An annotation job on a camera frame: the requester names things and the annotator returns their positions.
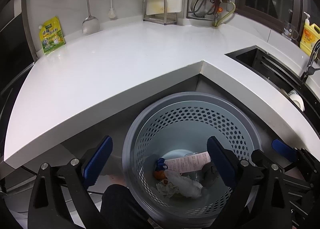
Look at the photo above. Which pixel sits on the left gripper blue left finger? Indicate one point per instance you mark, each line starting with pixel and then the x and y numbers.
pixel 47 206

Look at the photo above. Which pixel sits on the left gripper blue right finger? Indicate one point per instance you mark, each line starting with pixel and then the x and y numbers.
pixel 243 177

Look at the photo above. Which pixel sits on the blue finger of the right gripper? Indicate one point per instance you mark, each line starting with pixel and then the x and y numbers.
pixel 282 148

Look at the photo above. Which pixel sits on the clear plastic bag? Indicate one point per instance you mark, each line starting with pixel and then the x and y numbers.
pixel 186 187

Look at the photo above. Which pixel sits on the grey perforated trash bin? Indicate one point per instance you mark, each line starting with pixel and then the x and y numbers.
pixel 173 127

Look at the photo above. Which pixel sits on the black sink faucet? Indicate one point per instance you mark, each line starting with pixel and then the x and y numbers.
pixel 309 69

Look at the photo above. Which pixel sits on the pink paper receipt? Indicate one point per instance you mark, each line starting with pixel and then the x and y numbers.
pixel 189 163

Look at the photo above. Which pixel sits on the clear glass mug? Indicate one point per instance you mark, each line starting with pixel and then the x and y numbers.
pixel 289 31

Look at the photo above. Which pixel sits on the yellow dish soap bottle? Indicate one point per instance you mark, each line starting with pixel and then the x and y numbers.
pixel 310 35

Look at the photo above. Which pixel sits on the black lid rack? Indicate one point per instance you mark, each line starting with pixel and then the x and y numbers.
pixel 190 14

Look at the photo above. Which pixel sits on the steel pot lid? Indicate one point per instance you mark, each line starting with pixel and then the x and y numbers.
pixel 200 8

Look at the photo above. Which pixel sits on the yellow seasoning pouch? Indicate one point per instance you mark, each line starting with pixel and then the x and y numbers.
pixel 51 36

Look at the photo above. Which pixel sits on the steel cutting board stand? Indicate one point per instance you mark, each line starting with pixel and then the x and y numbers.
pixel 156 11

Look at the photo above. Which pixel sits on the steel spatula turner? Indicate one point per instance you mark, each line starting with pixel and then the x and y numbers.
pixel 91 24

